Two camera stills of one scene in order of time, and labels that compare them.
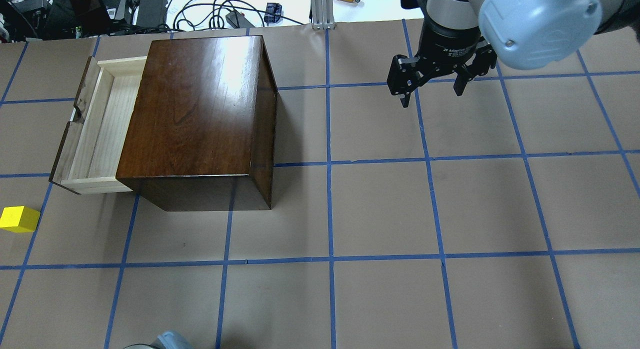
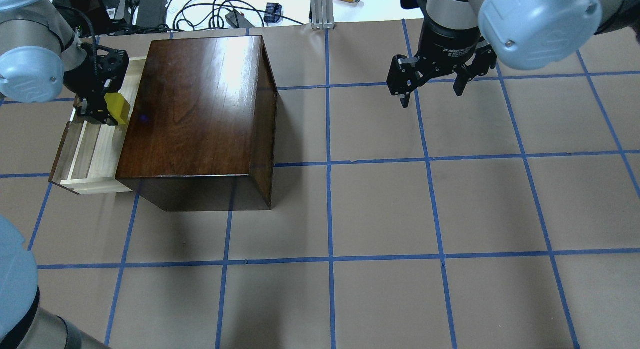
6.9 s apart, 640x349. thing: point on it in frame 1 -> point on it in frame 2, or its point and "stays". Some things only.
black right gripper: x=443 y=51 stays
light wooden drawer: x=87 y=159 stays
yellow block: x=20 y=219 -> x=118 y=106
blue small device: x=273 y=12 stays
